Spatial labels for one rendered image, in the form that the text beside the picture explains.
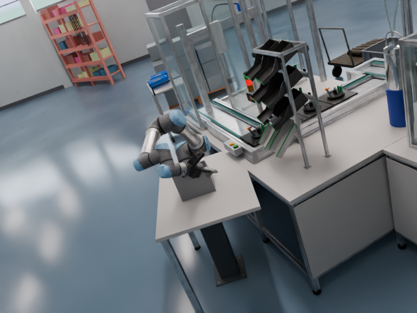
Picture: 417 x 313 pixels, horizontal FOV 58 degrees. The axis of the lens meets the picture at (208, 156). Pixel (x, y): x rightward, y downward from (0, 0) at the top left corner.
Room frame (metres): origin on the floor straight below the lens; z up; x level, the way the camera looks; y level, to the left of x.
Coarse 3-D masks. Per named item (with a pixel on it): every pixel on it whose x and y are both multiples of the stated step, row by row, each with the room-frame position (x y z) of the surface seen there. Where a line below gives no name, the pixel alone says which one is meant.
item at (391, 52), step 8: (392, 40) 2.28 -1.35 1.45; (384, 48) 2.30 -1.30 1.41; (392, 48) 2.24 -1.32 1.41; (384, 56) 2.29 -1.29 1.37; (392, 56) 2.23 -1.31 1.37; (392, 64) 2.24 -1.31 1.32; (392, 72) 2.24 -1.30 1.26; (400, 72) 2.21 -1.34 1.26; (392, 80) 2.24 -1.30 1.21; (400, 80) 2.22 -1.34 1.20; (392, 88) 2.25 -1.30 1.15; (400, 88) 2.22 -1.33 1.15
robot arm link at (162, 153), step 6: (162, 144) 1.90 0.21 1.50; (156, 150) 1.89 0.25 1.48; (162, 150) 1.87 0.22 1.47; (168, 150) 1.88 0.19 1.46; (150, 156) 1.88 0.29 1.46; (156, 156) 1.87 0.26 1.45; (162, 156) 1.85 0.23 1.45; (168, 156) 1.85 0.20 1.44; (156, 162) 1.87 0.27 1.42; (162, 162) 1.84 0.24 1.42
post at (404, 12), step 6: (402, 0) 2.50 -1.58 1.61; (408, 0) 2.49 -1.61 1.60; (402, 6) 2.51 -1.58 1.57; (408, 6) 2.49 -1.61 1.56; (402, 12) 2.51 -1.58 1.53; (408, 12) 2.48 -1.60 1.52; (402, 18) 2.52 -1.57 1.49; (408, 18) 2.48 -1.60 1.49; (402, 24) 2.52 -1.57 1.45; (408, 24) 2.48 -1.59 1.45; (408, 30) 2.48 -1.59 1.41
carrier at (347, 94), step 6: (336, 90) 2.84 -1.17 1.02; (342, 90) 2.80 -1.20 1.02; (348, 90) 2.87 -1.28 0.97; (324, 96) 2.92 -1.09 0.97; (330, 96) 2.83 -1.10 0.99; (336, 96) 2.79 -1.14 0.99; (342, 96) 2.78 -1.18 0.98; (348, 96) 2.75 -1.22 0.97; (330, 102) 2.76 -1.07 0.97; (336, 102) 2.72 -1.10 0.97
